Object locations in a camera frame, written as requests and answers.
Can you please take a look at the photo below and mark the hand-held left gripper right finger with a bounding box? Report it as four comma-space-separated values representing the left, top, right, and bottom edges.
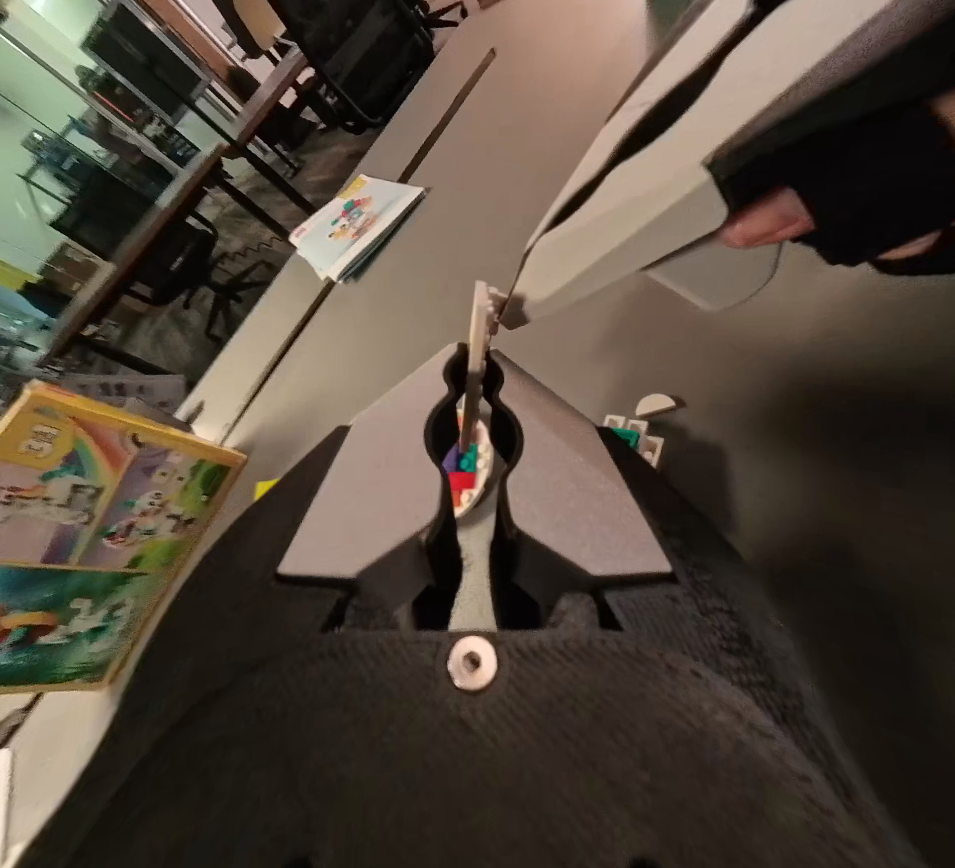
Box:
483, 349, 674, 632

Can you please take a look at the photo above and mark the dark wooden desk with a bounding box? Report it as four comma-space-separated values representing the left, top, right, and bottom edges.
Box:
33, 43, 318, 369

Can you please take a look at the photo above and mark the person's right hand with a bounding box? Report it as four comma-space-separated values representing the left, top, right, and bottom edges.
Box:
721, 205, 817, 251

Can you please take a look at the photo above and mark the black mesh office chair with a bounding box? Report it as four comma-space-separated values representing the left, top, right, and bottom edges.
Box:
250, 0, 439, 135

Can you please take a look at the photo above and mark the instruction booklet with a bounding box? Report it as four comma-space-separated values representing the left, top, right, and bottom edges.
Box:
289, 174, 426, 285

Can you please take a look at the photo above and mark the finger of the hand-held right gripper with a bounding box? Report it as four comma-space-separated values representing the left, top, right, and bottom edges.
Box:
497, 0, 955, 330
531, 0, 777, 242

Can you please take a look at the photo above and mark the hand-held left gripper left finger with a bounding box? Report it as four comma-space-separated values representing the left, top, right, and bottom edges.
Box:
275, 344, 465, 632

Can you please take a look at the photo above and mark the white brick assembly teal brick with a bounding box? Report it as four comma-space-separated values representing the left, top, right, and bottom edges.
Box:
601, 394, 685, 468

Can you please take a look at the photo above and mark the colourful toy set box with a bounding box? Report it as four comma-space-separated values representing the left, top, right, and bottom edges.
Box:
0, 379, 249, 695

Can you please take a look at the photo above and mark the round rainbow brick plate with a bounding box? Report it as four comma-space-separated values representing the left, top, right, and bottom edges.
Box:
446, 394, 499, 520

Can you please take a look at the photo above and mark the white brick plate with bracket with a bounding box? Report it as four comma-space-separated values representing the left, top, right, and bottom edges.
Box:
464, 280, 510, 453

